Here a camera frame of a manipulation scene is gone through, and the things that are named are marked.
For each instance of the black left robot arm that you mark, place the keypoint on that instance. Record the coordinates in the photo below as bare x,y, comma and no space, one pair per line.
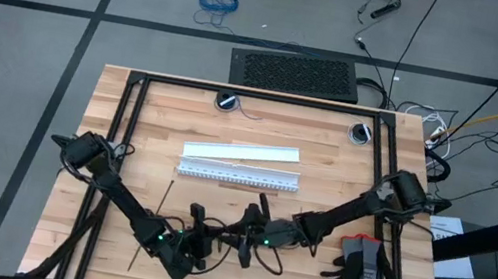
127,200

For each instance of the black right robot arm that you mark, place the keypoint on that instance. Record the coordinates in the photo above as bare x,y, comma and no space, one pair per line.
348,212

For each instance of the round black table grommet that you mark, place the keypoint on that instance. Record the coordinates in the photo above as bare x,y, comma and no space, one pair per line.
360,134
226,101

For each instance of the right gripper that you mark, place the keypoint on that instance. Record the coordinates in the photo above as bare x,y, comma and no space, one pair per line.
279,233

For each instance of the white duct cover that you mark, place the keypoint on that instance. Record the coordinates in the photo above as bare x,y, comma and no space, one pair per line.
242,152

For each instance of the dark desk crossbar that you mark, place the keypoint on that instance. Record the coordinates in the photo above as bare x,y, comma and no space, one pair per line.
480,241

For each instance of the black zip tie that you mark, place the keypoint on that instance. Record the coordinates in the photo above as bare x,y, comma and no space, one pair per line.
166,194

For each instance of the black power strip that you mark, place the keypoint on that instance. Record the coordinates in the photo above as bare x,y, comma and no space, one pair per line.
385,9

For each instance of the black aluminium table frame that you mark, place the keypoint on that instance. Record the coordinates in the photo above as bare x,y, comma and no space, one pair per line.
261,95

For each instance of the white paper sheet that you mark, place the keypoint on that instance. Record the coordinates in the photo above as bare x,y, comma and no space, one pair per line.
453,267

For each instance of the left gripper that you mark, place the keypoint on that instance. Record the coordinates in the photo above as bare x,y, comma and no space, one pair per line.
198,247

